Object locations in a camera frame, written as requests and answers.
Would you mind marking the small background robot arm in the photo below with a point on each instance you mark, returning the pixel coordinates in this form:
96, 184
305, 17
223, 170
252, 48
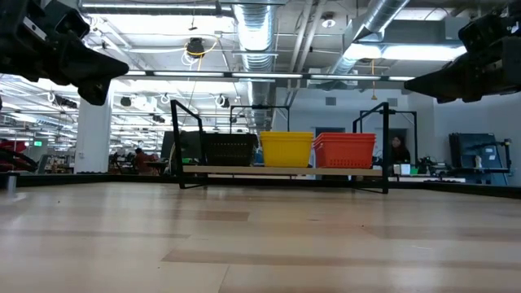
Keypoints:
427, 164

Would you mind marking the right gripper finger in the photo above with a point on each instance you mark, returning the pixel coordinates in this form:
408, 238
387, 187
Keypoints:
460, 99
447, 81

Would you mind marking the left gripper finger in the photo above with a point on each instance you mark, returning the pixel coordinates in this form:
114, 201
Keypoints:
97, 67
95, 93

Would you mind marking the black monitor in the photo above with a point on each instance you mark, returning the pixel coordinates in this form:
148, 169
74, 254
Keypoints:
167, 146

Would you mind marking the black metal gantry frame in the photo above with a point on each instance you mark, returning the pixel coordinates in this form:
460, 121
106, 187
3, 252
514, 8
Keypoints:
414, 134

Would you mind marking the short silver metal post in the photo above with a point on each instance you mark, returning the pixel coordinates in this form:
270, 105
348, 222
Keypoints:
11, 182

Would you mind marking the wooden shelf with black frame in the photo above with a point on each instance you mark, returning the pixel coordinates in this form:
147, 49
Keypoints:
285, 170

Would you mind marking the person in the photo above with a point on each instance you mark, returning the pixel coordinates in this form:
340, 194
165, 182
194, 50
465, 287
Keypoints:
142, 160
399, 149

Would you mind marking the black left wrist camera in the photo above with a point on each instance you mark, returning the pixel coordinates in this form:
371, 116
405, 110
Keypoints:
73, 25

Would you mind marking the white building pillar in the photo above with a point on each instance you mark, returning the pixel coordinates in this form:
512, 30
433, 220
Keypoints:
93, 138

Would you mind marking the smooth silver ventilation duct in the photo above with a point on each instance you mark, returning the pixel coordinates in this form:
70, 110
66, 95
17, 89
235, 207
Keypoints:
382, 16

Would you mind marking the small white box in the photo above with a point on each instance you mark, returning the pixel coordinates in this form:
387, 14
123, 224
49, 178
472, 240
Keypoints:
403, 169

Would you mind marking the long ceiling light strip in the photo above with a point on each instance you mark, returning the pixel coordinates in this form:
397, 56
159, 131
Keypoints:
264, 75

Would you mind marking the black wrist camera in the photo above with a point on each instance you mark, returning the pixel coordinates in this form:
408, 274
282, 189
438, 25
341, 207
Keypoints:
484, 32
73, 25

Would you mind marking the corrugated silver ventilation duct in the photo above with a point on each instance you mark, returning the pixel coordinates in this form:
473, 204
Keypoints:
256, 40

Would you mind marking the dark blue machine cabinet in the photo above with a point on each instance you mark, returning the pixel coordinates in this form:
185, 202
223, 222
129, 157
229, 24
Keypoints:
478, 156

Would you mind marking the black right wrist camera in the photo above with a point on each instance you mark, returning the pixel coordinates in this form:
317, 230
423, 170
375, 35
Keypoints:
484, 32

